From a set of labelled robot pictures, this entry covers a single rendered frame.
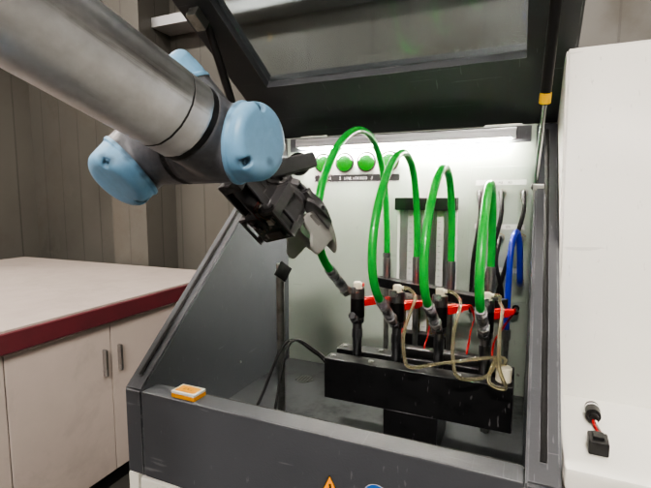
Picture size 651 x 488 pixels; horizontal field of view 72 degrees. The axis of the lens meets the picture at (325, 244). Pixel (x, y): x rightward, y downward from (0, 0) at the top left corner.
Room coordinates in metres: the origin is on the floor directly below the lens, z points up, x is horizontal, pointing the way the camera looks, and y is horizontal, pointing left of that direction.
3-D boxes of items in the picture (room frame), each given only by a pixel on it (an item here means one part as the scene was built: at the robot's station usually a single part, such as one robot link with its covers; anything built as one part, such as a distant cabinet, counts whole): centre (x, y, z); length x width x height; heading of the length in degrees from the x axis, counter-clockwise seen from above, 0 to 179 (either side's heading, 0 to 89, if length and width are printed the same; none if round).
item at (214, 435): (0.65, 0.03, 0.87); 0.62 x 0.04 x 0.16; 66
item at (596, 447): (0.57, -0.36, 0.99); 0.12 x 0.02 x 0.02; 153
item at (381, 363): (0.82, -0.17, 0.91); 0.34 x 0.10 x 0.15; 66
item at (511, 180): (1.01, -0.39, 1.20); 0.13 x 0.03 x 0.31; 66
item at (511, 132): (1.11, -0.17, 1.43); 0.54 x 0.03 x 0.02; 66
